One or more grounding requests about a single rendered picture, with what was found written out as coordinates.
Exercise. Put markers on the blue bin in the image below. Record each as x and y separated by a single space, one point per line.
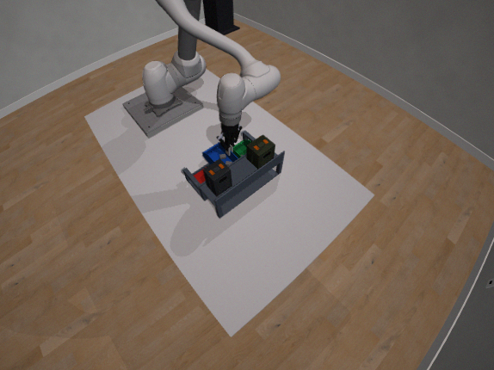
212 154

